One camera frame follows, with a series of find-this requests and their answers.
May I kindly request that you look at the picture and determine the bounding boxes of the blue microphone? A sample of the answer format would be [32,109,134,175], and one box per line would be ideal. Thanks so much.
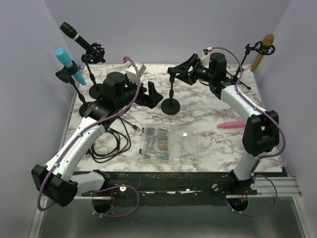
[55,48,87,85]

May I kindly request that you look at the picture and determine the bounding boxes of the black microphone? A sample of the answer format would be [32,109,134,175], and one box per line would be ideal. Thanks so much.
[59,22,93,52]

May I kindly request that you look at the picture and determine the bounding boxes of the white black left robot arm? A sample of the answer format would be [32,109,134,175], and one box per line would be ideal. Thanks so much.
[31,72,163,207]

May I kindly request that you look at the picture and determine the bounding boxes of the black tripod shock-mount stand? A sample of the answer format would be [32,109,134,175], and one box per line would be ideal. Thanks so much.
[227,41,275,84]

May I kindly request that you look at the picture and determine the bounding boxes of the black shock-mount round-base stand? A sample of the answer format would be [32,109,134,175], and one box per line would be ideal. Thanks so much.
[81,43,107,99]

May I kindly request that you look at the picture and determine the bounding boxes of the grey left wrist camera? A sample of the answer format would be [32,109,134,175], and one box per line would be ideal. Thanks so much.
[124,61,146,84]

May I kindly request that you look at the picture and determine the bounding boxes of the gold microphone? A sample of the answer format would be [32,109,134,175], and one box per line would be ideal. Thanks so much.
[251,34,275,72]

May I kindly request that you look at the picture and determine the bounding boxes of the pink microphone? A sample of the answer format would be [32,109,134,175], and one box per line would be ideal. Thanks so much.
[217,120,246,129]

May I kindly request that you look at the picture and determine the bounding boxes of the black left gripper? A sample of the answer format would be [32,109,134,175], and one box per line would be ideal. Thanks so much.
[116,75,163,109]

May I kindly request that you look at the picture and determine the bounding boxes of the black clip round-base stand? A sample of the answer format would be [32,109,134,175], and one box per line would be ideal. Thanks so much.
[55,61,91,117]

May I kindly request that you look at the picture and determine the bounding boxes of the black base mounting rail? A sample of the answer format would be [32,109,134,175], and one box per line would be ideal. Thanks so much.
[51,170,289,208]

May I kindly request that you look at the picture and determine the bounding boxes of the black round-base mic stand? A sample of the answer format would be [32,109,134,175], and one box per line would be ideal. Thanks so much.
[161,73,180,115]

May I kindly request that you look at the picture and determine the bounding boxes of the clear plastic screw box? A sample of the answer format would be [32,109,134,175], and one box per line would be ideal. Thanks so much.
[139,123,198,165]

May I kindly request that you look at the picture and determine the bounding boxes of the black usb cable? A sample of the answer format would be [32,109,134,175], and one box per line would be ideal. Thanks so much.
[85,116,141,164]

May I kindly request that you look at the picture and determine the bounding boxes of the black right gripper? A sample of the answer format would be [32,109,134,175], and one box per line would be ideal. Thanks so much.
[171,54,214,86]

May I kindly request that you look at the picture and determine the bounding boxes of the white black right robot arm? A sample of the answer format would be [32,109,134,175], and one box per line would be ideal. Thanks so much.
[167,53,279,194]

